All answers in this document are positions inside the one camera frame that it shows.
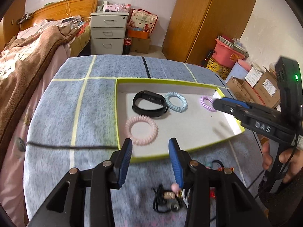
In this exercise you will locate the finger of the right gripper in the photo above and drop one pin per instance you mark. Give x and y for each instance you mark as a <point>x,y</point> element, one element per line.
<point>238,112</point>
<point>234,103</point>

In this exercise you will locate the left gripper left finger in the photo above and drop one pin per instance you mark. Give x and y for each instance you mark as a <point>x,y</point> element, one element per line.
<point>121,163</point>

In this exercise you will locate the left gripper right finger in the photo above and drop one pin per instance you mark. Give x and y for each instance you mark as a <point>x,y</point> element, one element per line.
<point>180,161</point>

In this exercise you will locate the black tie with pink ball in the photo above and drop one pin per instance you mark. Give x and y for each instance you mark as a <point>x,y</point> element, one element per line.
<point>166,201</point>

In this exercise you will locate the black tie with flower bead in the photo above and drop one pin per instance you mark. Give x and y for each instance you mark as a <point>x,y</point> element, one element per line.
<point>215,165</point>

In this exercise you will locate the right hand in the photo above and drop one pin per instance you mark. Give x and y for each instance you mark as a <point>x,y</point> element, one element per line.
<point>295,164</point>

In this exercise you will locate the open long cardboard box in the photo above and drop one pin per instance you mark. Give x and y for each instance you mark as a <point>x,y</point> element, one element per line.
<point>243,91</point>

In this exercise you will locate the brown cardboard box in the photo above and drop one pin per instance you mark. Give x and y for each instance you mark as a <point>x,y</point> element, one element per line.
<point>267,90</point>

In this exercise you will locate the light blue round container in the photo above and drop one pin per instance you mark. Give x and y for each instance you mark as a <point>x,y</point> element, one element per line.
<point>240,69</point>

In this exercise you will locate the yellow patterned tin box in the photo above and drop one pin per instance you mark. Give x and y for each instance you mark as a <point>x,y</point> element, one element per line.
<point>221,70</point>

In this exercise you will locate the pink plastic basket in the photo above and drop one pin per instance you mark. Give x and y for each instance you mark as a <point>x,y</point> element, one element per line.
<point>225,56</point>

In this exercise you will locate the green shallow tray box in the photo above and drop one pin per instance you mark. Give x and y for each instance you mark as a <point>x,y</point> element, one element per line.
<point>194,129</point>

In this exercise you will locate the blue checked bed cover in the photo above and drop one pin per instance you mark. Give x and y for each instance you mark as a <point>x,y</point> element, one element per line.
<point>74,126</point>

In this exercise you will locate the black fitness band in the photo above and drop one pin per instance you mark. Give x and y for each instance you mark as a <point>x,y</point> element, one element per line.
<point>149,104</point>

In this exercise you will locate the wooden wardrobe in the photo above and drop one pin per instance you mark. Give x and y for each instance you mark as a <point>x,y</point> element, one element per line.
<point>195,25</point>

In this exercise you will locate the cardboard box under bag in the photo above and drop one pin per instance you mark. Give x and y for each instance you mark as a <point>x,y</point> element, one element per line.
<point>140,45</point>

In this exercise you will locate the cola bottle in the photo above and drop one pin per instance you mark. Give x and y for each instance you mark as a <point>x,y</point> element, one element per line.
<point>127,45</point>

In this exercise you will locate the orange box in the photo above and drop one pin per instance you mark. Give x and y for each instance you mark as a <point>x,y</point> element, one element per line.
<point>138,34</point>

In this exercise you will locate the grey drawer nightstand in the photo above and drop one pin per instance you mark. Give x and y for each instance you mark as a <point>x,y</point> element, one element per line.
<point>107,32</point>

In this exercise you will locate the red patterned gift bag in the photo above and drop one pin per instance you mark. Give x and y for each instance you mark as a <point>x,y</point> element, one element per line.
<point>142,19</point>

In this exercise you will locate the brown blanket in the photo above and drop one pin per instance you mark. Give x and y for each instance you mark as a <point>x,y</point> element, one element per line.
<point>23,64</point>

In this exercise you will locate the pink box on nightstand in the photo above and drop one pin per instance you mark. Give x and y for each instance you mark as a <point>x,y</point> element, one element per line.
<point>116,7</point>

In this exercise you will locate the wooden headboard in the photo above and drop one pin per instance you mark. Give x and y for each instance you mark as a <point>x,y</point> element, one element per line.
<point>61,10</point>

